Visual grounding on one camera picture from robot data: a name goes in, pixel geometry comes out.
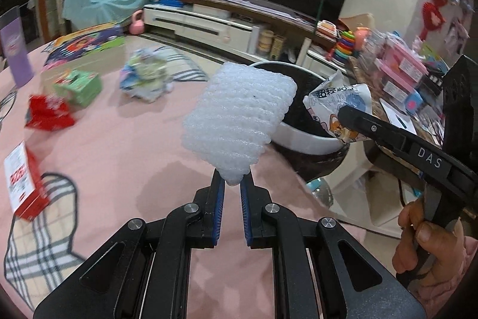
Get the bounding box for white snack packet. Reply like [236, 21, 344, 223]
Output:
[303, 70, 373, 144]

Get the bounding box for black white-rimmed trash bin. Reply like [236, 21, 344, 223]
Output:
[246, 60, 355, 186]

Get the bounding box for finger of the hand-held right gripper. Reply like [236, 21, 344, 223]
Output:
[338, 105, 455, 189]

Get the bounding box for person's right hand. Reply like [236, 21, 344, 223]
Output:
[392, 197, 468, 277]

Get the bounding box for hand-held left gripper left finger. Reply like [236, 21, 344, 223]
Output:
[33, 170, 226, 319]

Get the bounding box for white foam net sleeve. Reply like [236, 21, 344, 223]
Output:
[182, 61, 298, 187]

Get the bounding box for rainbow stacking ring toy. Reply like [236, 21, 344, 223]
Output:
[333, 30, 358, 62]

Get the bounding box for red snack wrapper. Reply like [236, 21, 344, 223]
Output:
[25, 95, 76, 133]

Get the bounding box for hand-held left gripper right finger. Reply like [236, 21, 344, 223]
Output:
[240, 170, 427, 319]

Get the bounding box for cream chair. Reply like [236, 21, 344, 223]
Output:
[329, 146, 405, 232]

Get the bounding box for white TV stand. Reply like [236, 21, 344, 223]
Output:
[144, 0, 374, 63]

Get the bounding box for stacked yellow containers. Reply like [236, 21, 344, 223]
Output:
[259, 29, 273, 57]

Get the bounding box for pink kettlebell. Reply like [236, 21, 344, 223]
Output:
[129, 12, 146, 35]

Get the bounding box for pale plastic wrapper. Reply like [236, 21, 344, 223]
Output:
[119, 48, 174, 103]

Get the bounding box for small red carton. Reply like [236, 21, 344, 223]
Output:
[4, 141, 51, 221]

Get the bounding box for colourful puzzle box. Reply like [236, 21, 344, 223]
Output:
[44, 22, 126, 68]

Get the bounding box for purple thermos bottle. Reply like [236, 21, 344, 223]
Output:
[0, 7, 33, 86]

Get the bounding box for pink toy boxes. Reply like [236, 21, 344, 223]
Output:
[376, 34, 446, 111]

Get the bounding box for green milk carton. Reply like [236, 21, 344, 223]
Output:
[54, 68, 102, 107]

